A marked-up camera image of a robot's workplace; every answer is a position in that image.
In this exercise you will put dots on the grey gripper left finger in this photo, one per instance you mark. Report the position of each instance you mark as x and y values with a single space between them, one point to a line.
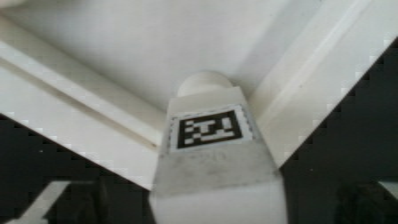
33 216

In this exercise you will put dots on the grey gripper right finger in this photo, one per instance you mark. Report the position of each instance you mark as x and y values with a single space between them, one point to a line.
392 188

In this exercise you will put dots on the white square tabletop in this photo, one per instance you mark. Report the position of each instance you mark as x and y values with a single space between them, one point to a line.
110 50

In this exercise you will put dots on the white table leg with tag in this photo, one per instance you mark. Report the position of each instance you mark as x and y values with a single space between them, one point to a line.
218 184

